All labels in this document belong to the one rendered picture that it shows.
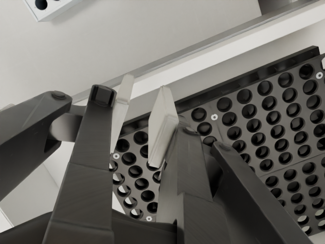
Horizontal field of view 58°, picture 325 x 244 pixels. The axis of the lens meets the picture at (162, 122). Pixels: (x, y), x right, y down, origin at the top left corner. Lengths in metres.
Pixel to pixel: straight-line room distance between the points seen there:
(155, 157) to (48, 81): 0.27
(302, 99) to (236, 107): 0.06
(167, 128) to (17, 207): 0.19
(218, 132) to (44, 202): 0.19
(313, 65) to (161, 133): 0.16
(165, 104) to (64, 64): 0.24
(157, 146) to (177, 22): 0.24
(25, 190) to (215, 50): 0.22
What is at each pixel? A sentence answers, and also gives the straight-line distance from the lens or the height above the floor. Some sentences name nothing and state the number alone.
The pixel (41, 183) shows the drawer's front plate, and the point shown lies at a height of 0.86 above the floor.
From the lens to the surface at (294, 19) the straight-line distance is 0.27.
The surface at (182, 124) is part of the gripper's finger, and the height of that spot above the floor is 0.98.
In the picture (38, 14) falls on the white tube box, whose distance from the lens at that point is 0.36.
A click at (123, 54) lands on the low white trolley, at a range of 0.38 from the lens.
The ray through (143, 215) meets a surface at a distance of 0.30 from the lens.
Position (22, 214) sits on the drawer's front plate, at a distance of 0.30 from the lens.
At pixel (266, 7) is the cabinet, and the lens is 0.44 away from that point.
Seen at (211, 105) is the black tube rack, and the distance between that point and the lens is 0.25.
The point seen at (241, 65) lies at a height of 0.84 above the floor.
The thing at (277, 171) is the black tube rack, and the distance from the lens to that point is 0.30.
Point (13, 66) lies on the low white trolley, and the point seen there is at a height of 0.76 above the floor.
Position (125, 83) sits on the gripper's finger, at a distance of 0.18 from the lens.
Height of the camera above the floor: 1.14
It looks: 70 degrees down
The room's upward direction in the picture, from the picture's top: 173 degrees clockwise
